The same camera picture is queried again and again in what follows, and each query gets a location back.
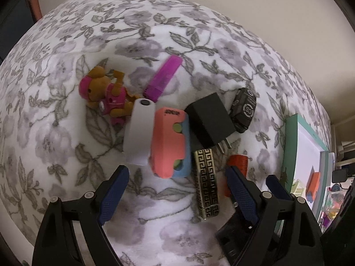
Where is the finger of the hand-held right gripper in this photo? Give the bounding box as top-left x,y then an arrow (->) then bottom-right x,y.
266,174 -> 294,200
216,206 -> 250,266

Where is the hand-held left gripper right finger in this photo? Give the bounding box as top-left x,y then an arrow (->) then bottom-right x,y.
225,166 -> 324,266

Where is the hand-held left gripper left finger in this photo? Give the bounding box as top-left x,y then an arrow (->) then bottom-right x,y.
32,165 -> 130,266

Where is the red white small bottle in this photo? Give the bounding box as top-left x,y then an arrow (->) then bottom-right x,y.
226,155 -> 248,199

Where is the orange blue rubber case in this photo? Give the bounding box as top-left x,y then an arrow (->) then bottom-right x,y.
305,167 -> 321,202

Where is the teal shallow cardboard tray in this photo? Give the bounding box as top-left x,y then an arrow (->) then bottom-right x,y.
282,113 -> 337,225

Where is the gold patterned lighter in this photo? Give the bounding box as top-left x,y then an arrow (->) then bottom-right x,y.
192,148 -> 221,220

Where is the pile of colourful trinkets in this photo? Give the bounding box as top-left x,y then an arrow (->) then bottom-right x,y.
321,184 -> 345,228

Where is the floral grey white blanket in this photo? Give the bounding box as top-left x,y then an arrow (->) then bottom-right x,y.
0,0 -> 333,266

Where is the white rectangular device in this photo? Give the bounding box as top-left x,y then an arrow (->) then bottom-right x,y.
123,98 -> 155,167

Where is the black plug adapter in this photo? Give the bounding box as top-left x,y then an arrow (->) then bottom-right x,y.
185,92 -> 236,156

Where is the white shelf unit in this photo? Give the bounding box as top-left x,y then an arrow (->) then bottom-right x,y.
331,120 -> 355,170

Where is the black car key fob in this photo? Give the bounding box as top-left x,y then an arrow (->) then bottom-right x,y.
229,87 -> 257,134

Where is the brown pink bear figure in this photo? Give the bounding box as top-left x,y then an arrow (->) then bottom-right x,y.
79,66 -> 137,126

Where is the black wall charger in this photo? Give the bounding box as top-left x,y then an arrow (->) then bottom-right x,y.
332,169 -> 349,184

